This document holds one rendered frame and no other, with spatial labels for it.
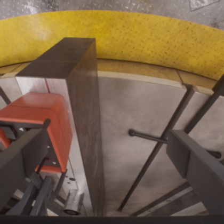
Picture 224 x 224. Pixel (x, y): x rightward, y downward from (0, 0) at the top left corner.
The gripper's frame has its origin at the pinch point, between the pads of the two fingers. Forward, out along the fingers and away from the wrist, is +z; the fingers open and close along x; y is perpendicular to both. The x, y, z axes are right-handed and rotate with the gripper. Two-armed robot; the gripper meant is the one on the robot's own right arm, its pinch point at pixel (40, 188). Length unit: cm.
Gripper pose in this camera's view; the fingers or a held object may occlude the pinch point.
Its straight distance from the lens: 36.5
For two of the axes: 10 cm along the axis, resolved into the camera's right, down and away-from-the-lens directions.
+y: 0.0, -7.7, -6.3
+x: -9.9, -0.7, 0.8
